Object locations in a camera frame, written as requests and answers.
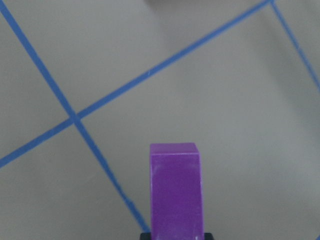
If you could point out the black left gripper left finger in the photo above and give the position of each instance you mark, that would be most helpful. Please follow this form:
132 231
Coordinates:
145 236

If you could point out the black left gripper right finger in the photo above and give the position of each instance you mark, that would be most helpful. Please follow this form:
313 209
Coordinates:
208 236

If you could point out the purple toy block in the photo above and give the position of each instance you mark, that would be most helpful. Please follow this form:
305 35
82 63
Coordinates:
176 194

